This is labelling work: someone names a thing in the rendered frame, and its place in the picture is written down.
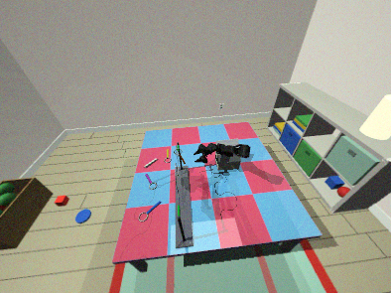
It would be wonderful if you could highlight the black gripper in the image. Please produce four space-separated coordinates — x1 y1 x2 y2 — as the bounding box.
194 149 212 164

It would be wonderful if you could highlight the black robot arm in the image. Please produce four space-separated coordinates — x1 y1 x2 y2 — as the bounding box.
198 143 250 158

